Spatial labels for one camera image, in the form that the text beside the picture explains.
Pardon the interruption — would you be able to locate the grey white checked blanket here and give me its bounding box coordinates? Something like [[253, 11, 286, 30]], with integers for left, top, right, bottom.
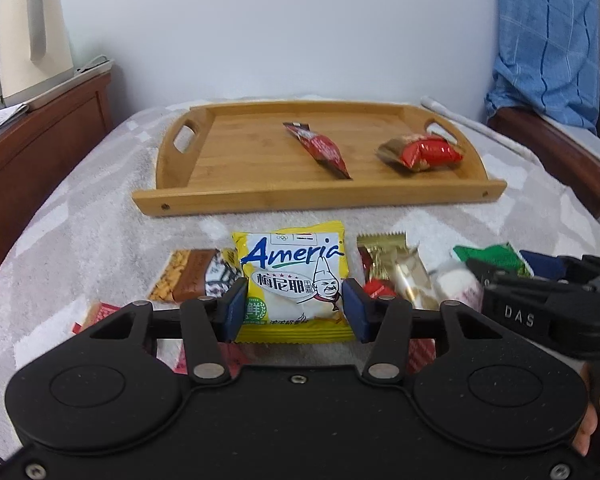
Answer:
[[0, 94, 600, 461]]

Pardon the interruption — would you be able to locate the wooden nightstand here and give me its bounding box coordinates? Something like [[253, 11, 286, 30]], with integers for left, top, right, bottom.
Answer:
[[0, 70, 113, 281]]

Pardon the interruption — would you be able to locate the person's right hand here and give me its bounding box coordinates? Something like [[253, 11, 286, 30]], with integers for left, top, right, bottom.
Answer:
[[571, 360, 600, 457]]

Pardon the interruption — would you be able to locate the red and gold snack packet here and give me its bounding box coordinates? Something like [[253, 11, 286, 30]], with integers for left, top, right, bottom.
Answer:
[[377, 131, 466, 173]]

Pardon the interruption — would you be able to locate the wooden tray with handles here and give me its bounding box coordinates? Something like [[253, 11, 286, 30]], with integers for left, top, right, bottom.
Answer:
[[131, 101, 508, 217]]

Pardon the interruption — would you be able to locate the green snack packet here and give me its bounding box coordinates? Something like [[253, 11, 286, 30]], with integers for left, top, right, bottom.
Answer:
[[452, 242, 533, 278]]

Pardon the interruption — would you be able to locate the clear cream snack packet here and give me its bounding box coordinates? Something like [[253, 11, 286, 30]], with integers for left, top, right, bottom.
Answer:
[[392, 250, 433, 311]]

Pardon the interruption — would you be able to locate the plain red snack packet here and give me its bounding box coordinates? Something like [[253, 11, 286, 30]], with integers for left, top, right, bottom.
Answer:
[[174, 337, 251, 376]]

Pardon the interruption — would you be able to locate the yellow and white snack packet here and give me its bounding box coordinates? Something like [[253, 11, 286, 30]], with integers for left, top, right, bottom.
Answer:
[[231, 221, 353, 345]]

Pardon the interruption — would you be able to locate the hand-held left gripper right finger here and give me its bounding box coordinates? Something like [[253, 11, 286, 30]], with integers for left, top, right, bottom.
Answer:
[[341, 277, 520, 382]]

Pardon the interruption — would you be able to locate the long red snack packet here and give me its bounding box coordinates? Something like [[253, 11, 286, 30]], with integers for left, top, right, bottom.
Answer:
[[282, 121, 352, 180]]

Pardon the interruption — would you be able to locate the red printed snack packet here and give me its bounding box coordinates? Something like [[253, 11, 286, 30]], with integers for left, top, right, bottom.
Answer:
[[405, 337, 438, 376]]

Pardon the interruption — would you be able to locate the blue checked cloth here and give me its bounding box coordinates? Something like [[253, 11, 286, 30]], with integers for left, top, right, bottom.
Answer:
[[484, 0, 600, 133]]

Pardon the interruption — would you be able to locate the brown peanut bar packet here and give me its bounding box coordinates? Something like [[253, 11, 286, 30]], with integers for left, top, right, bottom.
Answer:
[[147, 249, 222, 305]]

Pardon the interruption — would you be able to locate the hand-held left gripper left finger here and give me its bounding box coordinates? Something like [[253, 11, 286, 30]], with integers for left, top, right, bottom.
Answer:
[[75, 277, 251, 387]]

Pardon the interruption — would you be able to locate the wooden chair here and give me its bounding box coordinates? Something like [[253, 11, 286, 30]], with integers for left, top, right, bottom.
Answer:
[[487, 107, 600, 218]]

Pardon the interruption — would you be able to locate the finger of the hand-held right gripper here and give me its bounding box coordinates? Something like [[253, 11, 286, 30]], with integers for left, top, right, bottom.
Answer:
[[464, 257, 512, 292], [520, 249, 588, 282]]

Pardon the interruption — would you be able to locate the grey chair cushion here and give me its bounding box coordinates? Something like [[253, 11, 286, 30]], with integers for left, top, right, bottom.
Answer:
[[517, 105, 600, 163]]

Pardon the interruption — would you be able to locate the red and cream snack packet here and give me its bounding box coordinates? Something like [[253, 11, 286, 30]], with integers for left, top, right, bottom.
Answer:
[[71, 301, 126, 337]]

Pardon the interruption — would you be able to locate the cream electric kettle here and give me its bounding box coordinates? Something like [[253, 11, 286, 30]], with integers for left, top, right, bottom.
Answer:
[[0, 0, 76, 107]]

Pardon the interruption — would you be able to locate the black and white snack packet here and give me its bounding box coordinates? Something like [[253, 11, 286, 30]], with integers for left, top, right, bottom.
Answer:
[[205, 249, 243, 297]]

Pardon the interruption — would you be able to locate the stack of papers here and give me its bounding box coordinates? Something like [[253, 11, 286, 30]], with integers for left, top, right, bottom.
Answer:
[[0, 102, 30, 143]]

